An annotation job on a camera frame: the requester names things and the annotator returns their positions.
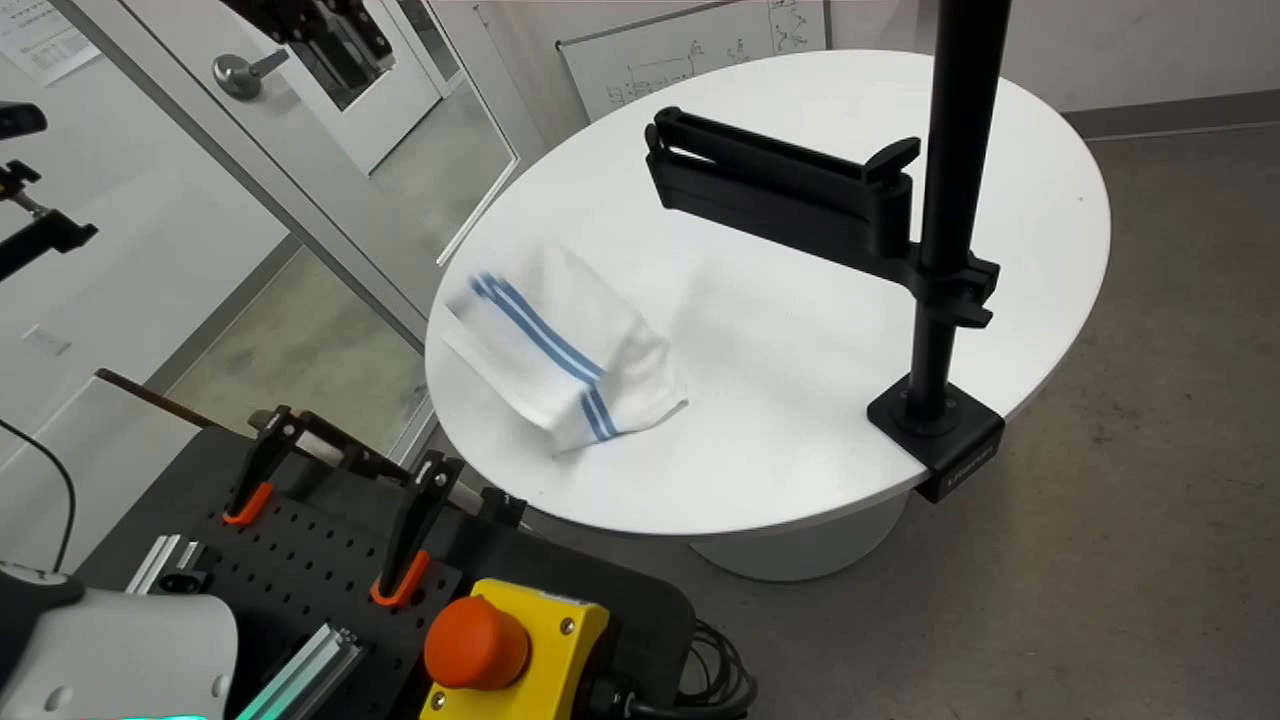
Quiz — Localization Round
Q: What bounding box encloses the yellow emergency stop red button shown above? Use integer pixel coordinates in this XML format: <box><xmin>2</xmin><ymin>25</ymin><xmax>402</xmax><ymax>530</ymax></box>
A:
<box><xmin>415</xmin><ymin>571</ymin><xmax>616</xmax><ymax>720</ymax></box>

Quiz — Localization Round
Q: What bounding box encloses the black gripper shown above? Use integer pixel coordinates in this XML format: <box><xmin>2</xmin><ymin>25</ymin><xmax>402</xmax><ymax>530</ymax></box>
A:
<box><xmin>218</xmin><ymin>0</ymin><xmax>398</xmax><ymax>106</ymax></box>

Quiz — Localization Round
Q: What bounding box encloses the black perforated breadboard plate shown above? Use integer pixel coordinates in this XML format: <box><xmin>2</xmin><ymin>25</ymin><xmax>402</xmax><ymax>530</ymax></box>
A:
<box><xmin>77</xmin><ymin>424</ymin><xmax>694</xmax><ymax>720</ymax></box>

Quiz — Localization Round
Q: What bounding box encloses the silver door lever handle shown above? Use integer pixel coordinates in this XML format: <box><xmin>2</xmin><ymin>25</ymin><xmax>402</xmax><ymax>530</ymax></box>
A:
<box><xmin>207</xmin><ymin>46</ymin><xmax>291</xmax><ymax>106</ymax></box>

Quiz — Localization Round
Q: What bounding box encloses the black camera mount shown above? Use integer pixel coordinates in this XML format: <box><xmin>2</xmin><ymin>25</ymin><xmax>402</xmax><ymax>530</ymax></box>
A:
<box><xmin>0</xmin><ymin>102</ymin><xmax>101</xmax><ymax>286</ymax></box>

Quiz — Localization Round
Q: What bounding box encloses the black clamp-on stand with arm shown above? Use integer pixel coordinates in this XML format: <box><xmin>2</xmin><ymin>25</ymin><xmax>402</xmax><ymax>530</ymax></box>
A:
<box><xmin>643</xmin><ymin>0</ymin><xmax>1015</xmax><ymax>510</ymax></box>

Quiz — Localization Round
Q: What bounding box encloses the thin black cable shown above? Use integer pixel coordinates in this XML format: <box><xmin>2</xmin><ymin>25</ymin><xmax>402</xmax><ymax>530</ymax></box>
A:
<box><xmin>0</xmin><ymin>416</ymin><xmax>80</xmax><ymax>578</ymax></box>

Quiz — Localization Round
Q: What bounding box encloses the black clamp with orange handle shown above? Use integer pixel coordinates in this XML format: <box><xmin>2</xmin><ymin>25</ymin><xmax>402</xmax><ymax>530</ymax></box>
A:
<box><xmin>369</xmin><ymin>448</ymin><xmax>532</xmax><ymax>615</ymax></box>
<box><xmin>217</xmin><ymin>400</ymin><xmax>385</xmax><ymax>538</ymax></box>

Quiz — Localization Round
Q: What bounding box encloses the white paper notice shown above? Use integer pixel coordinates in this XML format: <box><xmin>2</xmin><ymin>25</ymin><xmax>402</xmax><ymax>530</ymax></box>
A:
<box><xmin>0</xmin><ymin>0</ymin><xmax>102</xmax><ymax>88</ymax></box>

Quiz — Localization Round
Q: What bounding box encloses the silver aluminium extrusion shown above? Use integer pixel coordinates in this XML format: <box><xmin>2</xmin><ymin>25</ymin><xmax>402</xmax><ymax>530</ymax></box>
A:
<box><xmin>236</xmin><ymin>619</ymin><xmax>364</xmax><ymax>720</ymax></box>
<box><xmin>122</xmin><ymin>533</ymin><xmax>207</xmax><ymax>595</ymax></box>

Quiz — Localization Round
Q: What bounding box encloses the white round table pedestal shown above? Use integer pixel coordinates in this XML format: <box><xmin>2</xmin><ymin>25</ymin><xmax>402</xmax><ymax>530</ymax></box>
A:
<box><xmin>684</xmin><ymin>495</ymin><xmax>910</xmax><ymax>585</ymax></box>

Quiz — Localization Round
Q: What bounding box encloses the white door with window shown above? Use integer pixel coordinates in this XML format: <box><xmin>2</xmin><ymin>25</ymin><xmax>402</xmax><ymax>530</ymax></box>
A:
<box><xmin>50</xmin><ymin>0</ymin><xmax>523</xmax><ymax>354</ymax></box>

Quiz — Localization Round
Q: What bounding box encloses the white cloth with blue stripes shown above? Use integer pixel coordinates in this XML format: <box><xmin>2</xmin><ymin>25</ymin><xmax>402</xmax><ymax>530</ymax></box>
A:
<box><xmin>439</xmin><ymin>241</ymin><xmax>690</xmax><ymax>457</ymax></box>

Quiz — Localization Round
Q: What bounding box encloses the black cable bundle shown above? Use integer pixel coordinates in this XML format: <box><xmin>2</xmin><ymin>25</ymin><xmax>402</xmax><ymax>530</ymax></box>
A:
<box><xmin>582</xmin><ymin>619</ymin><xmax>755</xmax><ymax>720</ymax></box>

